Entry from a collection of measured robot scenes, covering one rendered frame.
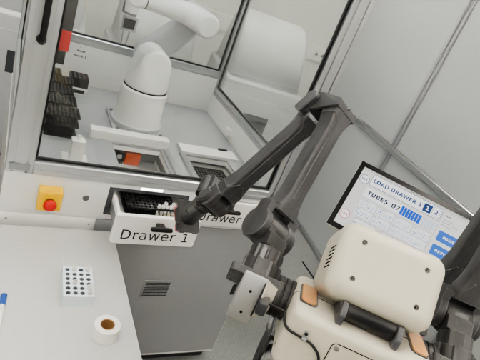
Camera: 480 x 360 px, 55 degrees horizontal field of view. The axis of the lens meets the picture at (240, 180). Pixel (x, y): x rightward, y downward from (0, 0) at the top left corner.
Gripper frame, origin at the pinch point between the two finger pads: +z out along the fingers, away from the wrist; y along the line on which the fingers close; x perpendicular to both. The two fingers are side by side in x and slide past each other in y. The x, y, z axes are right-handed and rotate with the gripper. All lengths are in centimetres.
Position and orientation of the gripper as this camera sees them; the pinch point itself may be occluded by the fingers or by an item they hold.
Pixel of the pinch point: (177, 225)
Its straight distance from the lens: 148.3
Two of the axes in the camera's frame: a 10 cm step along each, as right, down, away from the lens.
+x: -8.8, -1.2, -4.6
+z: -4.7, 3.8, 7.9
